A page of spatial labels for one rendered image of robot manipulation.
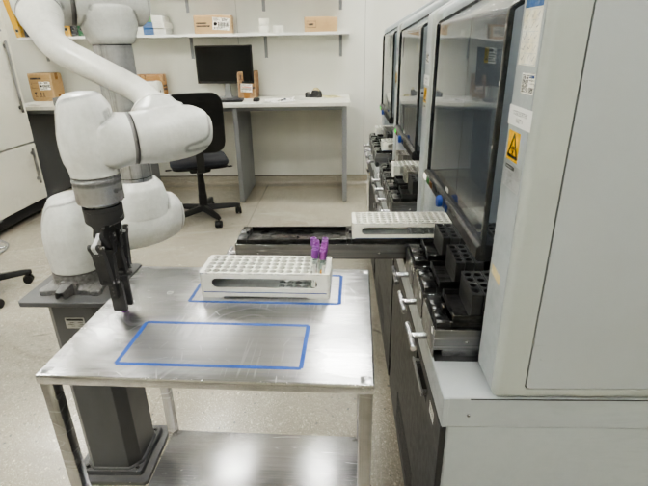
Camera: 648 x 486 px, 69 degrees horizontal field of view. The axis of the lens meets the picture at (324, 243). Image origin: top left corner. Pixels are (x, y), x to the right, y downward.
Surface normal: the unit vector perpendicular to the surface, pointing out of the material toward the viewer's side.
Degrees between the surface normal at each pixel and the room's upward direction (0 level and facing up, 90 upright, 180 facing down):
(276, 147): 90
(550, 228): 90
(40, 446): 0
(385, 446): 0
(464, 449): 90
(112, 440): 90
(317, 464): 0
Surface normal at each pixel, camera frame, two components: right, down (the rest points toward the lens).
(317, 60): -0.03, 0.39
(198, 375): -0.02, -0.92
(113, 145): 0.61, 0.33
